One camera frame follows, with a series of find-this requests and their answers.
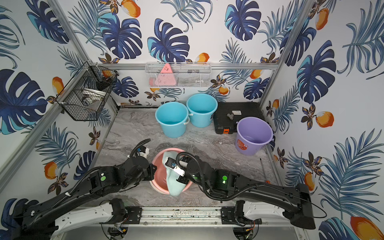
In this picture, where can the pink triangle item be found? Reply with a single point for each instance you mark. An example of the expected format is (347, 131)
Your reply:
(166, 77)

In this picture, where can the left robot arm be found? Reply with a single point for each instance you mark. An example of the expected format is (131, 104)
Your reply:
(31, 220)

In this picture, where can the black tool case orange latches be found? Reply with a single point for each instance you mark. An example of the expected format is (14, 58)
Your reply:
(240, 110)

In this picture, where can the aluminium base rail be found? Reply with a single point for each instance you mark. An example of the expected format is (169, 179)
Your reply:
(255, 214)

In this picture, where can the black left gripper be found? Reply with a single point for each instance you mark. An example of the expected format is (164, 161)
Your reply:
(151, 173)

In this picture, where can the purple plastic bucket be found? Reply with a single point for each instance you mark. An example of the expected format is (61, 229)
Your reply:
(252, 134)

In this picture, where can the silver metal pipe fitting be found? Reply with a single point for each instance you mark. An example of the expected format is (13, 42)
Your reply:
(230, 116)

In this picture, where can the pink plastic bucket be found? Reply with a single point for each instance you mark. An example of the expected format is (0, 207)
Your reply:
(159, 183)

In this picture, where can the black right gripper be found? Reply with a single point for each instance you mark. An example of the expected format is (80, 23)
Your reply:
(183, 180)

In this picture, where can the clear wall shelf basket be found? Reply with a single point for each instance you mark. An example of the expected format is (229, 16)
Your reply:
(188, 75)

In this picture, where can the light teal cloth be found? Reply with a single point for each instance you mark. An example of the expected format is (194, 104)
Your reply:
(175, 188)

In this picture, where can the black wire basket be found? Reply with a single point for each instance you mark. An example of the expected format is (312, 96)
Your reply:
(85, 96)

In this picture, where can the teal plastic bucket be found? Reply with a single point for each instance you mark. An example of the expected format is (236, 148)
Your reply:
(173, 118)

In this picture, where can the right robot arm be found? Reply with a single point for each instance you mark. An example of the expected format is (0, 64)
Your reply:
(225, 185)

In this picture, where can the teal bucket with label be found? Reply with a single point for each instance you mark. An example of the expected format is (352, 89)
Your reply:
(201, 109)

